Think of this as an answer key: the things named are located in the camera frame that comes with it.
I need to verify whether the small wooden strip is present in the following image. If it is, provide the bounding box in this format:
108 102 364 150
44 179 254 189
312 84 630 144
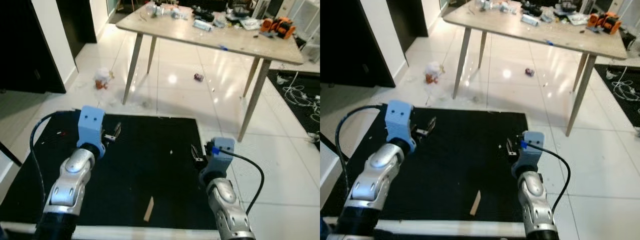
469 189 482 217
143 196 155 223

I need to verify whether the orange and black power tool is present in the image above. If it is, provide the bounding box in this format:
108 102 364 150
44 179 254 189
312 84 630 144
259 16 297 40
587 11 623 35

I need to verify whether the light blue right wrist camera mount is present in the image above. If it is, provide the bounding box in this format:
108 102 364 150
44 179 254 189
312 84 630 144
512 131 545 173
200 137 236 176

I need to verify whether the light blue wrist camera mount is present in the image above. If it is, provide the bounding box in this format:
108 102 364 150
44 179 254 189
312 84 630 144
384 100 417 154
77 105 106 160
512 131 545 173
200 137 236 176

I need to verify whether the small black floor mat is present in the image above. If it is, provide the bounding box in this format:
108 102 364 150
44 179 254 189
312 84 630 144
594 63 640 129
267 69 321 137

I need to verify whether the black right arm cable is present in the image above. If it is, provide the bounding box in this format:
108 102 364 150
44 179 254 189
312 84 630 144
212 146 265 216
521 141 572 216

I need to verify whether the white cylindrical can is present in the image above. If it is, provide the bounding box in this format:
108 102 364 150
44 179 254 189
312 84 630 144
519 13 541 27
192 18 214 32

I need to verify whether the light blue left wrist camera mount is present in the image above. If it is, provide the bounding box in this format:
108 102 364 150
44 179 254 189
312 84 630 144
384 100 417 154
77 105 106 160

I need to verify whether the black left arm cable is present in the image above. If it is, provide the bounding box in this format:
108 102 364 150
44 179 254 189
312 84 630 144
334 105 389 201
29 110 82 203

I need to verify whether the white cable bundle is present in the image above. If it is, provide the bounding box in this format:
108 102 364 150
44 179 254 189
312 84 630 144
607 66 640 102
282 72 321 119

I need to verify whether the wooden table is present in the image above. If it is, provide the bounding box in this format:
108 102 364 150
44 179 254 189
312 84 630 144
115 4 305 144
442 1 629 138

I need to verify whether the white and orange trash bundle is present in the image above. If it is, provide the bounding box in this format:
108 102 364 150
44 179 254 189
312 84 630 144
423 61 446 85
93 67 115 91

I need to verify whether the large black floor mat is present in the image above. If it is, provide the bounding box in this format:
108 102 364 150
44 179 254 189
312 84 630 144
320 107 532 224
0 110 222 232

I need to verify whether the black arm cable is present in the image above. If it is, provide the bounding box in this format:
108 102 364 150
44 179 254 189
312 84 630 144
521 141 572 216
334 105 389 201
29 110 82 203
212 146 265 216

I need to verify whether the black cabinet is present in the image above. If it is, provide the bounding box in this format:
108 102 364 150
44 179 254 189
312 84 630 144
320 0 396 89
0 0 67 95

